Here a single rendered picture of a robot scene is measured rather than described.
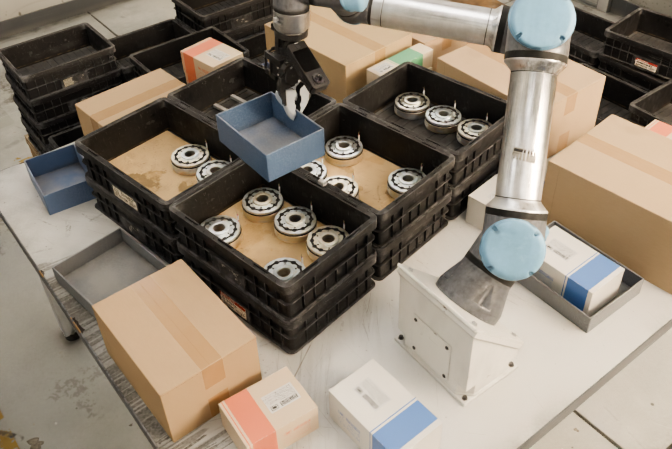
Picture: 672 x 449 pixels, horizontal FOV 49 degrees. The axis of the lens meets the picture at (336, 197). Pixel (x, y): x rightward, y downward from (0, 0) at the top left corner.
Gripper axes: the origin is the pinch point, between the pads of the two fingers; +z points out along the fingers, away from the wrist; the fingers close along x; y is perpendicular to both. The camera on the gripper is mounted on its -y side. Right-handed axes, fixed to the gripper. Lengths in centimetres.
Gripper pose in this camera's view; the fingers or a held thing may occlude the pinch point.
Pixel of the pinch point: (296, 115)
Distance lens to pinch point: 165.2
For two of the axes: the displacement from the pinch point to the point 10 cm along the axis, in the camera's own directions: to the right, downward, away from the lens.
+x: -8.0, 3.4, -5.0
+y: -6.0, -5.0, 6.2
